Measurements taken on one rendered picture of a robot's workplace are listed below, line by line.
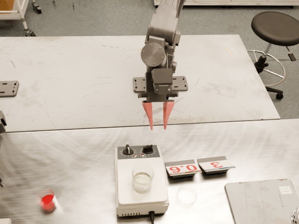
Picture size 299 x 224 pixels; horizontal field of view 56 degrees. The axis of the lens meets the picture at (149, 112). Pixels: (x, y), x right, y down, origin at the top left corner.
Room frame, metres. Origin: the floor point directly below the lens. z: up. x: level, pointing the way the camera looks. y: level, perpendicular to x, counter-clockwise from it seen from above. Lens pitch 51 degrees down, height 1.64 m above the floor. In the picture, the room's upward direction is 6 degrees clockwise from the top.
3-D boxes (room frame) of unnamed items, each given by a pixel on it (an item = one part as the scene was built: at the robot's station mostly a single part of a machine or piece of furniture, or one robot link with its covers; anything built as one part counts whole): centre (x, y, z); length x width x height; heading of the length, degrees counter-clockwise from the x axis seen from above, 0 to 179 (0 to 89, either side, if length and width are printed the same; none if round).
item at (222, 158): (0.41, -0.21, 0.92); 0.09 x 0.06 x 0.04; 104
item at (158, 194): (0.31, 0.00, 0.98); 0.12 x 0.12 x 0.01; 10
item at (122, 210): (0.33, 0.01, 0.94); 0.22 x 0.13 x 0.08; 10
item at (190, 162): (0.39, -0.11, 0.92); 0.09 x 0.06 x 0.04; 104
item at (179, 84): (0.73, -0.03, 0.94); 0.20 x 0.07 x 0.08; 101
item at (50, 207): (0.25, 0.23, 0.93); 0.04 x 0.04 x 0.06
